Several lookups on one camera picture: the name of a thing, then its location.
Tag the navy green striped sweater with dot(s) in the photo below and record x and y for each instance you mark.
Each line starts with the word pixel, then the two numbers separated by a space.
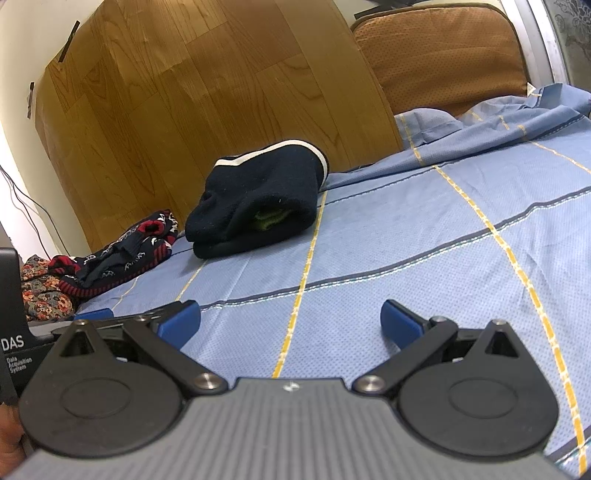
pixel 258 203

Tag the blue checked bed sheet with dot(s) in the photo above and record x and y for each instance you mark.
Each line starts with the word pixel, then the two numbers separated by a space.
pixel 415 240

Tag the brown cushion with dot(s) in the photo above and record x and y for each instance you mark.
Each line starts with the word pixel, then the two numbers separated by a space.
pixel 443 60

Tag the wooden panel headboard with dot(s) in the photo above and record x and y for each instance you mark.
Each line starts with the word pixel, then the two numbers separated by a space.
pixel 207 101

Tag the black tape strip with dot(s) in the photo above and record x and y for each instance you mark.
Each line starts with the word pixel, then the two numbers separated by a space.
pixel 69 41
pixel 31 99

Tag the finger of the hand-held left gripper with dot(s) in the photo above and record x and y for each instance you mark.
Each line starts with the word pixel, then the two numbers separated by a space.
pixel 94 314

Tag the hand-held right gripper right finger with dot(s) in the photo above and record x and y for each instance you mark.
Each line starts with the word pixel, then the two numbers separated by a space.
pixel 400 323

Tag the patterned glass window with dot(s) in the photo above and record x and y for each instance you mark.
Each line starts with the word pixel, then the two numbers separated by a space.
pixel 558 37

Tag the navy red patterned sweater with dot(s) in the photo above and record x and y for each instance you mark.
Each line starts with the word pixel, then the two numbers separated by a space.
pixel 115 258

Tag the floral patterned cloth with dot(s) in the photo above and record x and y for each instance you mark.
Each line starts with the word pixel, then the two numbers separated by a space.
pixel 44 290

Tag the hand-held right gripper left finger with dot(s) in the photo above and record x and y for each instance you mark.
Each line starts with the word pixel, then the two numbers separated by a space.
pixel 178 323

